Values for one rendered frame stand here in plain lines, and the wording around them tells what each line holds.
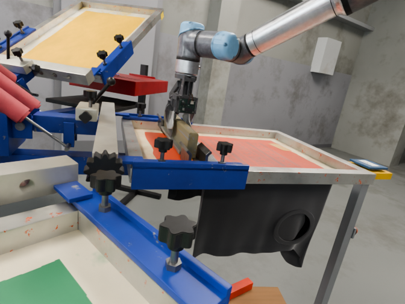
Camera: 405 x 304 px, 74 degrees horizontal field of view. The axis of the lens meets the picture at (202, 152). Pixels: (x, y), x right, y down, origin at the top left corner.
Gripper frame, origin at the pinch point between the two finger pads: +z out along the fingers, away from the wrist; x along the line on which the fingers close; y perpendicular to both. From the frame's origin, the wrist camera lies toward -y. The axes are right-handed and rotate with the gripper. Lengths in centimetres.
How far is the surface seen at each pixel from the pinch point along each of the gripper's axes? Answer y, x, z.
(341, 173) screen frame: 29, 46, 2
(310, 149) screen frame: 1, 57, 2
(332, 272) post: 14, 77, 56
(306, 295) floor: -13, 98, 101
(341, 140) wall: -364, 466, 79
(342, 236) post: 13, 76, 37
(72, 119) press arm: 3.2, -32.7, -2.9
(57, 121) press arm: 3.2, -36.7, -1.8
